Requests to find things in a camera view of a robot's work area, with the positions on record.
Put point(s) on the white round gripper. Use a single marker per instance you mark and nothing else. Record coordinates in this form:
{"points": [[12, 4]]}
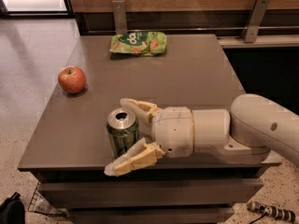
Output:
{"points": [[174, 131]]}

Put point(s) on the green soda can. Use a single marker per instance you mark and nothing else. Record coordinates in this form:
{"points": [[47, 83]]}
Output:
{"points": [[123, 130]]}

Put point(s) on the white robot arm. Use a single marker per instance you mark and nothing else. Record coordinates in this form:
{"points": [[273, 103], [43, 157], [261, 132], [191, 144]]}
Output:
{"points": [[141, 133]]}

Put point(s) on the green rice chip bag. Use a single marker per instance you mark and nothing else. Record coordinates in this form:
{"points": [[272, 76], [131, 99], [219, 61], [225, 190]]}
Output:
{"points": [[139, 43]]}

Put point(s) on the black bag on floor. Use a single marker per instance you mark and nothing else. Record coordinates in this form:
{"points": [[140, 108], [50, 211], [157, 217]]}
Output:
{"points": [[12, 210]]}

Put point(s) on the lower grey drawer front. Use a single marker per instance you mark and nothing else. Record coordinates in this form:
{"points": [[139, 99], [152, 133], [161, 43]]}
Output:
{"points": [[189, 215]]}

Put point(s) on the grey drawer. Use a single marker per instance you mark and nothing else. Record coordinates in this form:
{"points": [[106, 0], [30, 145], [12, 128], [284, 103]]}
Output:
{"points": [[150, 193], [189, 215]]}

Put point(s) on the red apple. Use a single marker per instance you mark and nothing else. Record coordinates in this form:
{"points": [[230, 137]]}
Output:
{"points": [[72, 79]]}

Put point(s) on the upper grey drawer front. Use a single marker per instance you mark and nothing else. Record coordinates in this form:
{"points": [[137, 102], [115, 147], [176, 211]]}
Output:
{"points": [[150, 193]]}

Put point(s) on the white power strip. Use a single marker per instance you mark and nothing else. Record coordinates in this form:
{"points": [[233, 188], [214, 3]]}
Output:
{"points": [[272, 211]]}

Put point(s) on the left metal wall bracket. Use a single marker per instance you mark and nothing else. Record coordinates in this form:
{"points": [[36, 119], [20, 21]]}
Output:
{"points": [[119, 13]]}

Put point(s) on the metal wall bracket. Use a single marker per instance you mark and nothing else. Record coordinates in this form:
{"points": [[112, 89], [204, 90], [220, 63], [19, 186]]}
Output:
{"points": [[250, 31], [119, 13]]}

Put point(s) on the wire basket on floor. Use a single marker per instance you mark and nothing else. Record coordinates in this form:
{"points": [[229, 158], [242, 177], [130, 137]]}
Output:
{"points": [[39, 205]]}

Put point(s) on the right metal wall bracket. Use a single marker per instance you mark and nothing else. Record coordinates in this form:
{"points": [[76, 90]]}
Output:
{"points": [[250, 31]]}

